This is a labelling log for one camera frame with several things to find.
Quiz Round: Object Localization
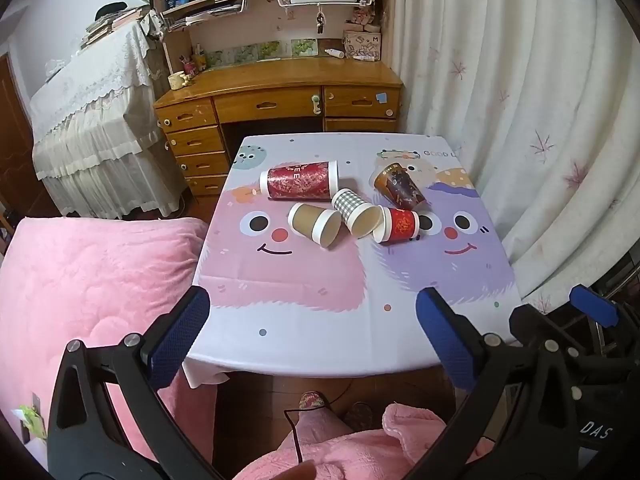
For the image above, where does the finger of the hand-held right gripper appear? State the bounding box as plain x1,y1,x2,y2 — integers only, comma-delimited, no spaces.
509,304,581,361
570,284,640,356

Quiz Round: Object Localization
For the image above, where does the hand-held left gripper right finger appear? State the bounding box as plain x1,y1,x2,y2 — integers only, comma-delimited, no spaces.
410,287,582,480

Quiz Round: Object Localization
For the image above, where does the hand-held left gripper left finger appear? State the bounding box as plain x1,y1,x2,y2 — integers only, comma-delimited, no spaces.
47,285,227,480

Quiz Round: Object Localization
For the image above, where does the small red paper cup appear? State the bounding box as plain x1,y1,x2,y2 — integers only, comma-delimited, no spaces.
372,206,421,245

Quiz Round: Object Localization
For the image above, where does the dark brown printed paper cup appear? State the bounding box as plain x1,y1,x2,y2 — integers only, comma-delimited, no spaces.
373,162,429,210

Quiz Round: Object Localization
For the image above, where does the checked paper cup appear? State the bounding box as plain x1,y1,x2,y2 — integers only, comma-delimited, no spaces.
331,188,385,240

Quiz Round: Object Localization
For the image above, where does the plain brown paper cup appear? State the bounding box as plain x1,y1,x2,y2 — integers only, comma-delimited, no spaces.
287,202,344,250

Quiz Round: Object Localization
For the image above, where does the large red patterned paper cup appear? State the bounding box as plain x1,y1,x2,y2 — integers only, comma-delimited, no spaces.
259,159,341,201

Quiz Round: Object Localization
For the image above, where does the person's left hand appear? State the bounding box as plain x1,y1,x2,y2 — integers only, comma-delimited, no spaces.
239,459,317,480

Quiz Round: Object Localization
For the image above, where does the pink blanket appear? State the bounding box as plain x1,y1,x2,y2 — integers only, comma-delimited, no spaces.
0,216,217,466

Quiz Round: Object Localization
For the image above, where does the patterned slipper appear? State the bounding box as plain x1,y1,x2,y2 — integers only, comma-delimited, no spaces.
344,402,375,431
297,391,332,412

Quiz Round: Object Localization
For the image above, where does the cartoon face tablecloth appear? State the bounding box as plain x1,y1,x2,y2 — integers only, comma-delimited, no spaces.
181,133,521,386

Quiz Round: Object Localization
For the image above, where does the person's pink fleece clothing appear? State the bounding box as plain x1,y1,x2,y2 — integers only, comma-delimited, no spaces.
234,402,498,480

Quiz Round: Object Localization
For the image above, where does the green paper scrap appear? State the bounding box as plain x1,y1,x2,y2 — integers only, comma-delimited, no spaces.
14,404,43,443

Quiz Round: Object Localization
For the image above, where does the white floral curtain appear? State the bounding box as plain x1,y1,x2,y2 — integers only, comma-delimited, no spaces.
389,0,640,313

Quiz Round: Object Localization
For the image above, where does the lace covered furniture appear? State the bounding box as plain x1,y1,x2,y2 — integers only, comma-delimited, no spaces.
29,9,190,220

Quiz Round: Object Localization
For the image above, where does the wooden desk with drawers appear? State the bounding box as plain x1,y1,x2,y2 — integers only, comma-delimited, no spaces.
153,56,404,197

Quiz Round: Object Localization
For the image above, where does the patterned cardboard box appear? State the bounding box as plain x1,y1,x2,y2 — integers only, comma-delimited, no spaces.
342,30,383,59

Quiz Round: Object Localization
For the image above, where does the stack of books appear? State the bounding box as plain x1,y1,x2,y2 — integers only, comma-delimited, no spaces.
79,5,152,51

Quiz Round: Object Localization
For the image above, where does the wooden bookshelf hutch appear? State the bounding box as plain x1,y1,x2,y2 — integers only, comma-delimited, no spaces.
148,0,397,77

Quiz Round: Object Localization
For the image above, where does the thin black cable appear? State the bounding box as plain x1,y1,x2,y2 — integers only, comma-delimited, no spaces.
284,404,332,467

